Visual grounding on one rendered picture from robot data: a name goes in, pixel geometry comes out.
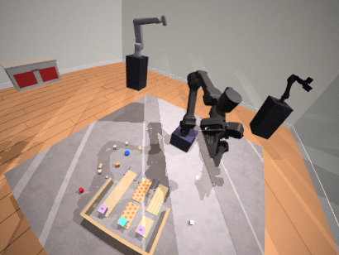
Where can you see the tan open wooden tray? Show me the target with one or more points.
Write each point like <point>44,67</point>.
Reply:
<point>127,216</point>

